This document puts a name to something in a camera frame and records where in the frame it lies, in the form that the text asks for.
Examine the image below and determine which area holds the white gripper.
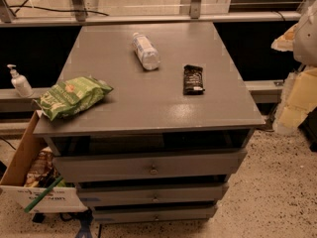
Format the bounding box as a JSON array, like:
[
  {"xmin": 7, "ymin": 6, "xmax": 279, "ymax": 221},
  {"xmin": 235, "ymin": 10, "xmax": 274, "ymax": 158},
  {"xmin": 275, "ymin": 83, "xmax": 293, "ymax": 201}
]
[{"xmin": 270, "ymin": 0, "xmax": 317, "ymax": 135}]

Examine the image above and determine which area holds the black rxbar chocolate bar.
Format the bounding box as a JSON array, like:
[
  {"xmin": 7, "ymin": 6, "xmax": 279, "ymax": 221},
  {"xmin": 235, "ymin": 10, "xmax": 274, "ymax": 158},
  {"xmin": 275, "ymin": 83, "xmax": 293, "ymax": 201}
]
[{"xmin": 183, "ymin": 64, "xmax": 204, "ymax": 95}]

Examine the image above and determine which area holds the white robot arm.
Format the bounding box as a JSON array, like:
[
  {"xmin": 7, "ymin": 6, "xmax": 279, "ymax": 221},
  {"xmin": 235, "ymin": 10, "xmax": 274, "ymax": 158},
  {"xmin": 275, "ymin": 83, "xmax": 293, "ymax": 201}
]
[{"xmin": 271, "ymin": 1, "xmax": 317, "ymax": 135}]

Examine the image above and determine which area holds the top grey drawer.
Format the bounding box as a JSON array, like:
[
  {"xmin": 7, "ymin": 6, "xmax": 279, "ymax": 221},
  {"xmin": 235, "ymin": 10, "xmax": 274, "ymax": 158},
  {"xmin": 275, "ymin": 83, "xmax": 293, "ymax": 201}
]
[{"xmin": 53, "ymin": 149, "xmax": 247, "ymax": 182}]

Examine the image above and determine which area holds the grey drawer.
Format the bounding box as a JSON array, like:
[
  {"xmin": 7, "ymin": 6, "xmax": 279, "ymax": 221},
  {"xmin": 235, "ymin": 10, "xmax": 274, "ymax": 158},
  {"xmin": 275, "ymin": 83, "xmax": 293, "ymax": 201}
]
[
  {"xmin": 53, "ymin": 149, "xmax": 247, "ymax": 182},
  {"xmin": 93, "ymin": 202, "xmax": 217, "ymax": 224},
  {"xmin": 77, "ymin": 182, "xmax": 229, "ymax": 206}
]

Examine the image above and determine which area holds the clear plastic water bottle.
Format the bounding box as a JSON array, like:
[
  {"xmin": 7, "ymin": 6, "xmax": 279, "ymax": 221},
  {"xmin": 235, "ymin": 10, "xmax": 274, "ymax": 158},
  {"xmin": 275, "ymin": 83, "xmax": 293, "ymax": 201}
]
[{"xmin": 133, "ymin": 33, "xmax": 160, "ymax": 70}]

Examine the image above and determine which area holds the grey drawer cabinet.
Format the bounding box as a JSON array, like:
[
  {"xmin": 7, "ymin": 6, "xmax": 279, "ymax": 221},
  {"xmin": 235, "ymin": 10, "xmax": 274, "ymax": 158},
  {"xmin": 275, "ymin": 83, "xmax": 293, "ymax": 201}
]
[{"xmin": 35, "ymin": 23, "xmax": 264, "ymax": 213}]

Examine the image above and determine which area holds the middle grey drawer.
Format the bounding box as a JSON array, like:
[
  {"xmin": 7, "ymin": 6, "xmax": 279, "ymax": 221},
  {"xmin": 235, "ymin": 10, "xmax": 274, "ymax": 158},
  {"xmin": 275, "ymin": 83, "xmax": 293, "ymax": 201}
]
[{"xmin": 77, "ymin": 182, "xmax": 229, "ymax": 206}]

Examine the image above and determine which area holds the bottom grey drawer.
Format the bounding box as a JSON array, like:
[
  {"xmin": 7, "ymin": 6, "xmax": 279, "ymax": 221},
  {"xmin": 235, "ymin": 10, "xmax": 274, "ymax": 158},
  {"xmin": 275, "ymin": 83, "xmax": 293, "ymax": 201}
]
[{"xmin": 93, "ymin": 202, "xmax": 217, "ymax": 224}]

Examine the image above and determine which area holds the green chip bag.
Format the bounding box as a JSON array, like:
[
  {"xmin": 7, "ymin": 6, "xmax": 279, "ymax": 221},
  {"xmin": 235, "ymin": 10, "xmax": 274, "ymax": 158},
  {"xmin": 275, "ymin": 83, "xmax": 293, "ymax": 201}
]
[{"xmin": 36, "ymin": 76, "xmax": 113, "ymax": 121}]

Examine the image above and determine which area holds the blue clamp on floor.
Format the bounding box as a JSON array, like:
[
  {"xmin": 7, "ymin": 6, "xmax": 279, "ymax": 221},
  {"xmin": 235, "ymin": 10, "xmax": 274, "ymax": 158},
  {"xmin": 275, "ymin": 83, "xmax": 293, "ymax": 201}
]
[{"xmin": 75, "ymin": 210, "xmax": 93, "ymax": 238}]

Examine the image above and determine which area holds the green stick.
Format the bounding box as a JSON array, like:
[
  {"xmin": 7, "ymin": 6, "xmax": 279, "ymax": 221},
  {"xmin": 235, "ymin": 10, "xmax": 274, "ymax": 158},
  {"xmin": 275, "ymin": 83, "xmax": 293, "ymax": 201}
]
[{"xmin": 24, "ymin": 176, "xmax": 63, "ymax": 213}]

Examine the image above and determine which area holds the white pump sanitizer bottle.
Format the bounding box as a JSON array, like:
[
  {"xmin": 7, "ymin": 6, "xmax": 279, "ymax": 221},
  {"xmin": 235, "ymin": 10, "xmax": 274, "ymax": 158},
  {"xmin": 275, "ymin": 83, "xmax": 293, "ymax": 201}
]
[{"xmin": 7, "ymin": 64, "xmax": 34, "ymax": 97}]

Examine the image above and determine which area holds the cardboard box with snacks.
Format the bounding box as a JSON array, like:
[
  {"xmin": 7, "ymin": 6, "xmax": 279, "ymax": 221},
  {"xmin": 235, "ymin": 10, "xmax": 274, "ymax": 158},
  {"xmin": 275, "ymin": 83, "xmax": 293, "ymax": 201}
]
[{"xmin": 1, "ymin": 112, "xmax": 87, "ymax": 213}]

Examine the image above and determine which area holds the metal shelf rail frame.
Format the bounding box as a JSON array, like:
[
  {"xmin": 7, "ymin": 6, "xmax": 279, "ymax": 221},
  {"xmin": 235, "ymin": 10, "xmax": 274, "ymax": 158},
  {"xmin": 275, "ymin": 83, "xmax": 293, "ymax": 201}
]
[{"xmin": 1, "ymin": 0, "xmax": 314, "ymax": 27}]

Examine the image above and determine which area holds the black cable on shelf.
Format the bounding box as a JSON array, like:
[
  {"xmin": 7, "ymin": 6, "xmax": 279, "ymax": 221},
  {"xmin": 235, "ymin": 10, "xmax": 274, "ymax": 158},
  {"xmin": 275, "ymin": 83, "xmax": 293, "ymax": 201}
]
[{"xmin": 8, "ymin": 0, "xmax": 110, "ymax": 18}]

